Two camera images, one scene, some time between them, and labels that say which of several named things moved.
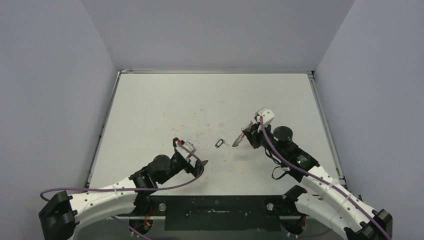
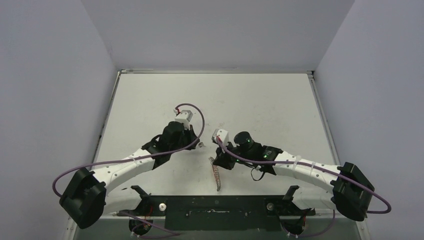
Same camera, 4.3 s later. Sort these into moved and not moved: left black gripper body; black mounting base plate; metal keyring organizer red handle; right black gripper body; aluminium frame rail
Moved: metal keyring organizer red handle; right black gripper body; left black gripper body
Not moved: aluminium frame rail; black mounting base plate
